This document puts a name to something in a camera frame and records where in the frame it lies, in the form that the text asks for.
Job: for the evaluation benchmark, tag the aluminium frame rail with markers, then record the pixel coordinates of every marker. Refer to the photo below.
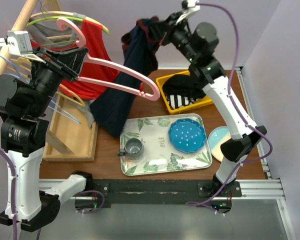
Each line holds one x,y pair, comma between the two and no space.
106,162

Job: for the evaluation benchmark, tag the yellow plastic bin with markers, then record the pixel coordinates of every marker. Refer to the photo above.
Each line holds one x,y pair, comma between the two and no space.
197,104

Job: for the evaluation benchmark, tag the leaf pattern serving tray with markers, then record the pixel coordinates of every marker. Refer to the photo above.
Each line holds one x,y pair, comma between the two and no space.
159,154

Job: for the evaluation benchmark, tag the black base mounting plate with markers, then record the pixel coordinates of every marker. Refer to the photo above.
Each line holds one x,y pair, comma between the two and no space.
154,192

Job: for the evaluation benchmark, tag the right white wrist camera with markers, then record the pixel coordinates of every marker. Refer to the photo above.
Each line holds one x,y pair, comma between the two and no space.
189,8

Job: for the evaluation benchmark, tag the black white striped tank top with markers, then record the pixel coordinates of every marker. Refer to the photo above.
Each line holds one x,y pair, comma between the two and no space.
178,101

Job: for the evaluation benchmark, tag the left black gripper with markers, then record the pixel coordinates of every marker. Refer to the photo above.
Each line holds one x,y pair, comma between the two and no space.
68,63

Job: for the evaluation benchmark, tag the dark navy maroon garment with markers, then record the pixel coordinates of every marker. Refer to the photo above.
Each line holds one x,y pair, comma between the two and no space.
111,109

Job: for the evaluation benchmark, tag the red tank top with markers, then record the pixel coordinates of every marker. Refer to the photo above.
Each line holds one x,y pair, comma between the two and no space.
96,49

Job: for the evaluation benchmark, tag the yellow plastic hanger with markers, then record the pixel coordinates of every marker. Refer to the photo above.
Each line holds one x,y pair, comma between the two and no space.
73,97

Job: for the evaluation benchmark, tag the grey tank top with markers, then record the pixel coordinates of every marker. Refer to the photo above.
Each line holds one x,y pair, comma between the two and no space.
85,110

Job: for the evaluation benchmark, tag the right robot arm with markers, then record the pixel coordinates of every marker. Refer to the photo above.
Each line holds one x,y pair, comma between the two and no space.
198,48

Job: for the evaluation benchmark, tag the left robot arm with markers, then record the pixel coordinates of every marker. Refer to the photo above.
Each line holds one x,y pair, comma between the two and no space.
23,138

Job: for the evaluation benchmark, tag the grey mug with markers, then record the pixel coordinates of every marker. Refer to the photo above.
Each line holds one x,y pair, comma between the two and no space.
133,149

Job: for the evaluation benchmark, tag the beige wooden hanger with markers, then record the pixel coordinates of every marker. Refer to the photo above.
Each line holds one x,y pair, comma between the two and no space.
69,15

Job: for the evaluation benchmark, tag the pink plastic hanger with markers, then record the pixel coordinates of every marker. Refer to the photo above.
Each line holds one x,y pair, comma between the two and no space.
62,22

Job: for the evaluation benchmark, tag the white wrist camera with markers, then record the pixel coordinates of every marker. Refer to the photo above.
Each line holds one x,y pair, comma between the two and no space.
189,8
19,44

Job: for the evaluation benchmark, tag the blue dotted plate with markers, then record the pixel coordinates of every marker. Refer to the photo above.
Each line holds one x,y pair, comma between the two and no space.
187,135

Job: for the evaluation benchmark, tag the cream and blue plate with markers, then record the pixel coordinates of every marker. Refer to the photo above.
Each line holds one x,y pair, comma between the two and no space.
216,138

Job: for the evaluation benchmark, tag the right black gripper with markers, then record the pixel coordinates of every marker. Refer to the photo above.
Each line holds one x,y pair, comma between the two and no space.
164,29

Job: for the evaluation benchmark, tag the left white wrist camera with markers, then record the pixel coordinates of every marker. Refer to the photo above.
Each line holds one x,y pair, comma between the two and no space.
19,44

